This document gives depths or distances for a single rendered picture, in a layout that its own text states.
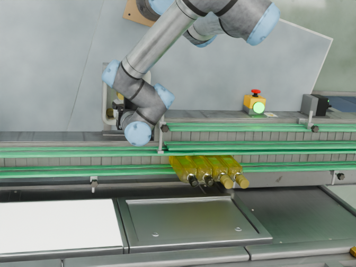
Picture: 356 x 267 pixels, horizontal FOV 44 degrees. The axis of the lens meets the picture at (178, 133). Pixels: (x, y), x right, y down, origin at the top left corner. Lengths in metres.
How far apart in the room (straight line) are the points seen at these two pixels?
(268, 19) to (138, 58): 0.36
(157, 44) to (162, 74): 0.58
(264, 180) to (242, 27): 0.92
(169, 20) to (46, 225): 0.75
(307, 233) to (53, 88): 1.07
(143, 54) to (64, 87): 0.59
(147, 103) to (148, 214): 0.43
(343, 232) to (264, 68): 0.72
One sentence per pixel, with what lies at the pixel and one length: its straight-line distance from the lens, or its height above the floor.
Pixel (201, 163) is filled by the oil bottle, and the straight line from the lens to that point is 1.62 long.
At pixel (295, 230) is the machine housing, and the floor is 1.22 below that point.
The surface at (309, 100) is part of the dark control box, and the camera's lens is 1.97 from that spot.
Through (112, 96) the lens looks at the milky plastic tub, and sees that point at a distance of 1.75.
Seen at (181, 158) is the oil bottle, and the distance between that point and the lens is 1.65.
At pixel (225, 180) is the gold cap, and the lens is 1.53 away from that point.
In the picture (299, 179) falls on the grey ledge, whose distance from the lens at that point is 2.00.
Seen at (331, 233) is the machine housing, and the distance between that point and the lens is 1.70.
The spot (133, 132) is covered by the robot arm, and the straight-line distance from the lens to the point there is 1.31.
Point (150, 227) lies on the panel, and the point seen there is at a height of 1.20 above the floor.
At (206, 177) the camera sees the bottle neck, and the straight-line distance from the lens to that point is 1.55.
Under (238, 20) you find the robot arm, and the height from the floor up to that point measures 1.40.
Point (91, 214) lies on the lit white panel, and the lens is 1.54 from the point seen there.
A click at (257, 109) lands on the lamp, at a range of 1.83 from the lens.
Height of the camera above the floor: 2.46
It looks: 67 degrees down
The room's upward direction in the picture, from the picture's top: 141 degrees clockwise
